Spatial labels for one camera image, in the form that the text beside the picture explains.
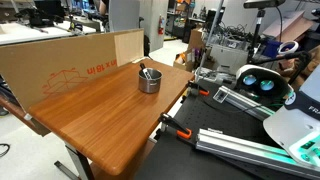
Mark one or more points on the white VR headset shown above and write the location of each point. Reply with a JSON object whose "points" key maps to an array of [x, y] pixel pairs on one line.
{"points": [[253, 70]]}

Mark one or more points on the white tape roll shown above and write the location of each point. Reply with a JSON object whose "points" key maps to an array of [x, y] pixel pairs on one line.
{"points": [[280, 50]]}

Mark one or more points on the black camera stand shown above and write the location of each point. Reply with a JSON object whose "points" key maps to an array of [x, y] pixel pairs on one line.
{"points": [[256, 33]]}

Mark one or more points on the stainless steel pot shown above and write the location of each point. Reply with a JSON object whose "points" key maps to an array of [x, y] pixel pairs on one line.
{"points": [[150, 86]]}

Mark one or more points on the silver metal pole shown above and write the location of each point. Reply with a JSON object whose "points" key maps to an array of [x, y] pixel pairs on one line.
{"points": [[211, 33]]}

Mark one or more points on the black benchtop machine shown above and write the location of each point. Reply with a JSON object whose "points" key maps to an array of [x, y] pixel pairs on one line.
{"points": [[40, 16]]}

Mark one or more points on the aluminium extrusion rail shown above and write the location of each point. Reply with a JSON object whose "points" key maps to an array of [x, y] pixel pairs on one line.
{"points": [[240, 101], [240, 146]]}

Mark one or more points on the black Expo marker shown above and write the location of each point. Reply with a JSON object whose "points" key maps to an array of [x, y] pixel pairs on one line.
{"points": [[142, 66]]}

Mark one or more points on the open cardboard box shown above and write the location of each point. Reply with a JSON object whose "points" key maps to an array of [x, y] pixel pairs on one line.
{"points": [[183, 61]]}

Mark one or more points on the flat cardboard sheets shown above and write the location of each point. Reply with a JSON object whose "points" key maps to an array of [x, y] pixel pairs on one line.
{"points": [[290, 25]]}

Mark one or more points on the dark wooden side table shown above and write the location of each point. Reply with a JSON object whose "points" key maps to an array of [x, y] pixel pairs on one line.
{"points": [[13, 110]]}

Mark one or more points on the black orange bar clamp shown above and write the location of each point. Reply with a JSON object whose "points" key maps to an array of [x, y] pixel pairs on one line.
{"points": [[173, 124], [196, 87]]}

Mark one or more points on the black storage shelf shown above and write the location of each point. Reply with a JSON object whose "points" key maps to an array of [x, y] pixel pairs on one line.
{"points": [[178, 20]]}

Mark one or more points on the blue plastic item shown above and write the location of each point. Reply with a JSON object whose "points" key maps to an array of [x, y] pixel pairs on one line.
{"points": [[270, 48]]}

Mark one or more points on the grey metal table leg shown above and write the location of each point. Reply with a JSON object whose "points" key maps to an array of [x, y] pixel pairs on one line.
{"points": [[78, 160]]}

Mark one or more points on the grey equipment case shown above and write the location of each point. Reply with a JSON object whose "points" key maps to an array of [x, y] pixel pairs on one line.
{"points": [[228, 58]]}

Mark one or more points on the grey partition panel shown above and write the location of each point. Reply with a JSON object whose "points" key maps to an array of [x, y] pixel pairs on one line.
{"points": [[123, 15]]}

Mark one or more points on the brown cardboard panel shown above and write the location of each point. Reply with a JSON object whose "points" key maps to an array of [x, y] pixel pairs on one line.
{"points": [[50, 63]]}

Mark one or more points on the black perforated breadboard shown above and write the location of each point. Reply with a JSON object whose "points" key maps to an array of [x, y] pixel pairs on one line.
{"points": [[213, 116]]}

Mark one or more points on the tall cardboard box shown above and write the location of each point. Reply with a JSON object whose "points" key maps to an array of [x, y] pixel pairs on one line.
{"points": [[196, 38]]}

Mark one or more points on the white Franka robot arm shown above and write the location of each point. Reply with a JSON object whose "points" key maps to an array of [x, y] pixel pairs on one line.
{"points": [[290, 130]]}

